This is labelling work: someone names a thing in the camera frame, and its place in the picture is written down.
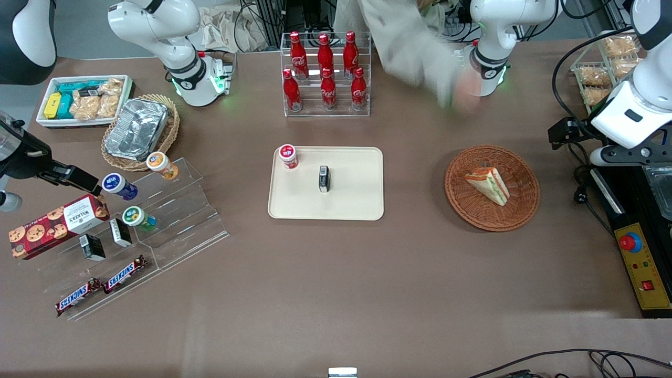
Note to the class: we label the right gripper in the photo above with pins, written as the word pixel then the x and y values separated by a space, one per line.
pixel 27 160

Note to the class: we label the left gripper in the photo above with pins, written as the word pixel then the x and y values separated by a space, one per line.
pixel 566 130

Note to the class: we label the triangular sandwich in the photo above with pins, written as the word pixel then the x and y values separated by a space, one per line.
pixel 491 184

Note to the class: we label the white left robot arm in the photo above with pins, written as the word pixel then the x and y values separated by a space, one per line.
pixel 496 31

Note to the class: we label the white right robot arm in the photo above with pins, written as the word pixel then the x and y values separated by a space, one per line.
pixel 173 31

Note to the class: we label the oval light wicker basket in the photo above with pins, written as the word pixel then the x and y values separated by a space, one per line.
pixel 170 131

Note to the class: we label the round brown wicker basket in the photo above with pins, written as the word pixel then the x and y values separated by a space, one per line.
pixel 472 210

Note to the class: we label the beige plastic tray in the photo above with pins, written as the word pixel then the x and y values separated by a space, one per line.
pixel 352 199

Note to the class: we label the blue-lid small jar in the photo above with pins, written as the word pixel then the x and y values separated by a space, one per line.
pixel 118 185

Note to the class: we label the clear bag of fried snacks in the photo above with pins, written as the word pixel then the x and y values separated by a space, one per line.
pixel 85 107
pixel 619 46
pixel 111 86
pixel 596 95
pixel 108 106
pixel 625 67
pixel 594 76

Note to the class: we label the red Walkers cookie box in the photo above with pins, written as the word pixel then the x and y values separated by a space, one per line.
pixel 52 226

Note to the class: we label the small black box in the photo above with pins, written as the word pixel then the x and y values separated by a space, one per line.
pixel 121 232
pixel 324 179
pixel 92 248

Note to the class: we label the white rectangular bin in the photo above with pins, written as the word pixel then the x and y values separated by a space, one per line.
pixel 44 122

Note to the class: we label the green-lid small jar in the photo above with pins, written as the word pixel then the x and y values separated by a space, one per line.
pixel 137 218

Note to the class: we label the teal small box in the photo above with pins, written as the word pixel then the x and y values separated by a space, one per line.
pixel 76 85
pixel 65 106

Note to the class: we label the aluminium foil container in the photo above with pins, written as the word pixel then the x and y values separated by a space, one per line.
pixel 136 128

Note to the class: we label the yellow small box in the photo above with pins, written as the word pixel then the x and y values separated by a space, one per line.
pixel 52 105

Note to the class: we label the orange-lid small jar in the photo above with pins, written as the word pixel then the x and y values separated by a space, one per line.
pixel 160 164

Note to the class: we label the black heating appliance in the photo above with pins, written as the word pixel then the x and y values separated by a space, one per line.
pixel 630 210

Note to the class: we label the Snickers chocolate bar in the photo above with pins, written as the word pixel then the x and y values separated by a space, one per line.
pixel 77 297
pixel 124 274

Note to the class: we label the steel pan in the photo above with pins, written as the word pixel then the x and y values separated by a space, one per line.
pixel 661 189

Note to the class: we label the clear acrylic stepped display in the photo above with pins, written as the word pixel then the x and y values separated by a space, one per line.
pixel 184 220

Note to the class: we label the yellow control panel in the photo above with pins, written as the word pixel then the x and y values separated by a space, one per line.
pixel 643 268

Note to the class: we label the person in beige coat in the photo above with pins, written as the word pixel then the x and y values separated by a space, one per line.
pixel 399 42

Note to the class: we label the red-lid small jar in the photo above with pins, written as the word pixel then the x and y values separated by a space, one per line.
pixel 288 155

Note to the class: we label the beige cloth bag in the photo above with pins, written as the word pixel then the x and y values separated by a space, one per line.
pixel 226 29

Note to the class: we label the red cola bottle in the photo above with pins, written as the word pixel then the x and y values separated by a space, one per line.
pixel 328 92
pixel 298 55
pixel 291 93
pixel 350 52
pixel 325 55
pixel 358 91

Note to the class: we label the clear acrylic bottle rack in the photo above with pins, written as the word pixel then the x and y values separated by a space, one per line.
pixel 314 113

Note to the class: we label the small white grey block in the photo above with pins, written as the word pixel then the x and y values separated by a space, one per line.
pixel 342 373

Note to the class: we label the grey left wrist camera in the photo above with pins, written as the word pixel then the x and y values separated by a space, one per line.
pixel 630 156

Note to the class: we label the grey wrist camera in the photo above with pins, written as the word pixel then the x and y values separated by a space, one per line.
pixel 9 201
pixel 630 156

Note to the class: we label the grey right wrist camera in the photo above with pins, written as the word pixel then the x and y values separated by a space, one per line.
pixel 9 201

